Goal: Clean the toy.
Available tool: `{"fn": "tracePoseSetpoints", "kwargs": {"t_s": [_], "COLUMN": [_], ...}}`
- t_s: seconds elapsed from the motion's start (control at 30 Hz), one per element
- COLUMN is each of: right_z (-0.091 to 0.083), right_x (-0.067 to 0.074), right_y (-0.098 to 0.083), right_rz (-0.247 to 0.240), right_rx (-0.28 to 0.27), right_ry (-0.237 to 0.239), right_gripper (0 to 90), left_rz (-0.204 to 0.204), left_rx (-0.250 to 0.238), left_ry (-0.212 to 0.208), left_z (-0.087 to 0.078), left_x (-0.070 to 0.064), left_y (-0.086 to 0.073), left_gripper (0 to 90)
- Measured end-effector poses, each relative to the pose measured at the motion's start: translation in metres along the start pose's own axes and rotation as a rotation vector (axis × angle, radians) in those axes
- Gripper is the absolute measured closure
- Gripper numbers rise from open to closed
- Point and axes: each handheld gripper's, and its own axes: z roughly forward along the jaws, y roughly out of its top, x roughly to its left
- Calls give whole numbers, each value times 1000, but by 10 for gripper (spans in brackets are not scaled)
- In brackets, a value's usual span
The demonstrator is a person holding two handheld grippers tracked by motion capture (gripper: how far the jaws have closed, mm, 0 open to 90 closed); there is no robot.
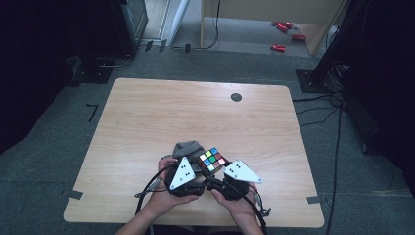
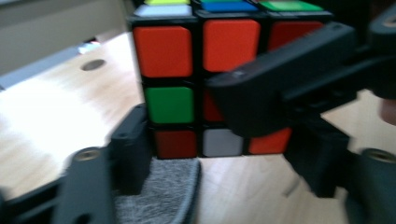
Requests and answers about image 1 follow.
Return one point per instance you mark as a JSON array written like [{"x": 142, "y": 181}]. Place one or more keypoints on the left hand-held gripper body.
[{"x": 182, "y": 173}]

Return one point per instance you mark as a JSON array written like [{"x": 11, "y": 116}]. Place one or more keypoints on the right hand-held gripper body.
[{"x": 238, "y": 182}]

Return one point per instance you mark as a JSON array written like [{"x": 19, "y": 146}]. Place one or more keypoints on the multicoloured puzzle cube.
[{"x": 212, "y": 159}]

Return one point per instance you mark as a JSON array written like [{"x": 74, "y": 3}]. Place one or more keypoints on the grey cloth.
[{"x": 187, "y": 148}]

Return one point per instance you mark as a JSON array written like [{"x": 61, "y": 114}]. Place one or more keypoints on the person's left hand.
[{"x": 163, "y": 200}]

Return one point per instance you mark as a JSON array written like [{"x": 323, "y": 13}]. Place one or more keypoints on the black round table grommet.
[{"x": 236, "y": 97}]

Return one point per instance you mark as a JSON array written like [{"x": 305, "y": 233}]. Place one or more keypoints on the grey tape piece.
[
  {"x": 75, "y": 194},
  {"x": 313, "y": 199}
]

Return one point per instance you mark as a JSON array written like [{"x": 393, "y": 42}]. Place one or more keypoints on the black angled floor tape mark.
[{"x": 94, "y": 111}]

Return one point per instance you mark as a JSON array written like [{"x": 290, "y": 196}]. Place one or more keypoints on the black floor tape strip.
[
  {"x": 187, "y": 48},
  {"x": 162, "y": 45},
  {"x": 148, "y": 45}
]

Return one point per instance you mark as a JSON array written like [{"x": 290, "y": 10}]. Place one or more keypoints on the red can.
[
  {"x": 298, "y": 37},
  {"x": 289, "y": 24},
  {"x": 278, "y": 48},
  {"x": 282, "y": 27}
]

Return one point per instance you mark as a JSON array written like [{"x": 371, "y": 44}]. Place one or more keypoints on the black metal stand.
[{"x": 321, "y": 70}]

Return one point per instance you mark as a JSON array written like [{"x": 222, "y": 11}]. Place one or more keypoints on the black flat stand base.
[{"x": 93, "y": 75}]

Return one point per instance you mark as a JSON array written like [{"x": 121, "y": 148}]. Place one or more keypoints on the white panel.
[{"x": 179, "y": 19}]

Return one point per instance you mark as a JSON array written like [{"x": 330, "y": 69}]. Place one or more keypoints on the black monitor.
[{"x": 130, "y": 23}]

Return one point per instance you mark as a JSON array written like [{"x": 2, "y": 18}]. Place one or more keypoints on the black curtain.
[
  {"x": 391, "y": 81},
  {"x": 32, "y": 65}
]

